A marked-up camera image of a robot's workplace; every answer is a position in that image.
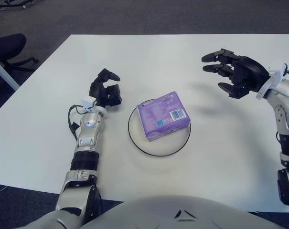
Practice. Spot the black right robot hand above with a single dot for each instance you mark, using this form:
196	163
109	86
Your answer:
250	74

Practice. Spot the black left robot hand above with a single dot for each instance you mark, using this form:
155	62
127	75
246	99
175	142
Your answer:
97	90

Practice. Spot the purple tissue paper pack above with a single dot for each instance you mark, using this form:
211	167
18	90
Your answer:
158	114

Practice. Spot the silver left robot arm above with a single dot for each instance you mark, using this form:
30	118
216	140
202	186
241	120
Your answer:
88	136

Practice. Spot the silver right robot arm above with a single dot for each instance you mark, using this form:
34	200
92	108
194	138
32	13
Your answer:
287	88

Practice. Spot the white plate with black rim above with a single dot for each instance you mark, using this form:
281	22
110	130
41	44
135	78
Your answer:
158	148

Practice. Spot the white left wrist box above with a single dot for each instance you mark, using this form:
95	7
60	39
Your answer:
88	101

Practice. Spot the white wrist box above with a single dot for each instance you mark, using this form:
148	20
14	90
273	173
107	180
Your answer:
275	77
88	101

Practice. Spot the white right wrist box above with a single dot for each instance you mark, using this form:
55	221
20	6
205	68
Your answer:
275	77

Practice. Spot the white desk leg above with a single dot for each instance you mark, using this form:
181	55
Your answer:
4	75

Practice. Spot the black office chair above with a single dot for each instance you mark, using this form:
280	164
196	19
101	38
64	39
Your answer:
5	45

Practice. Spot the black wheeled rack base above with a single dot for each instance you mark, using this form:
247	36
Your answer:
23	6

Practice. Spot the grey robot torso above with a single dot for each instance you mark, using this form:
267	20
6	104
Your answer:
173	212

